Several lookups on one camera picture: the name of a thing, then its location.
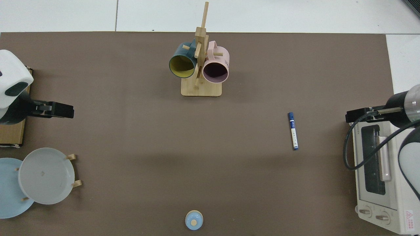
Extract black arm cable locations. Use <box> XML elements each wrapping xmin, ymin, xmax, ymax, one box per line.
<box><xmin>343</xmin><ymin>110</ymin><xmax>420</xmax><ymax>171</ymax></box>

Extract dark grey slatted panel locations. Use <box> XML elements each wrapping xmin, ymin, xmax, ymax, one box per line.
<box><xmin>402</xmin><ymin>0</ymin><xmax>420</xmax><ymax>17</ymax></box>

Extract grey plate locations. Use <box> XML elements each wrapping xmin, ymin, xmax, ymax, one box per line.
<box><xmin>18</xmin><ymin>147</ymin><xmax>75</xmax><ymax>205</ymax></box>

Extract pink mug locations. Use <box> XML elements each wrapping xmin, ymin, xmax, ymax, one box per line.
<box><xmin>202</xmin><ymin>41</ymin><xmax>230</xmax><ymax>84</ymax></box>

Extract wooden plate rack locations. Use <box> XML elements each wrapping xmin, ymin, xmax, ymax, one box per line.
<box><xmin>14</xmin><ymin>153</ymin><xmax>82</xmax><ymax>202</ymax></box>

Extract light blue plate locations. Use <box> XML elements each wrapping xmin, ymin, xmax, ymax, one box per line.
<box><xmin>0</xmin><ymin>158</ymin><xmax>35</xmax><ymax>219</ymax></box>

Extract pale toaster oven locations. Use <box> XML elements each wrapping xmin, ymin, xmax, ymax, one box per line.
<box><xmin>352</xmin><ymin>120</ymin><xmax>420</xmax><ymax>235</ymax></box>

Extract blue and white marker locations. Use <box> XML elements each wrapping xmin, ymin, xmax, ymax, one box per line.
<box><xmin>287</xmin><ymin>112</ymin><xmax>299</xmax><ymax>151</ymax></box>

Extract dark teal mug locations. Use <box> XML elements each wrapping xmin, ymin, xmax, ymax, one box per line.
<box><xmin>169</xmin><ymin>41</ymin><xmax>199</xmax><ymax>79</ymax></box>

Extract wooden cup stand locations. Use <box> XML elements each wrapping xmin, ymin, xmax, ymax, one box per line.
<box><xmin>181</xmin><ymin>2</ymin><xmax>223</xmax><ymax>97</ymax></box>

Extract wire basket with wooden floor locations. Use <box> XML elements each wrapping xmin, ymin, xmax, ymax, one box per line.
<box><xmin>0</xmin><ymin>67</ymin><xmax>33</xmax><ymax>148</ymax></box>

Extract small blue round thing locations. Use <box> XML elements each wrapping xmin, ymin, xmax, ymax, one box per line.
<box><xmin>185</xmin><ymin>210</ymin><xmax>204</xmax><ymax>231</ymax></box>

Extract brown table cloth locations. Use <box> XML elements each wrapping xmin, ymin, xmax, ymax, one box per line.
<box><xmin>0</xmin><ymin>31</ymin><xmax>394</xmax><ymax>236</ymax></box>

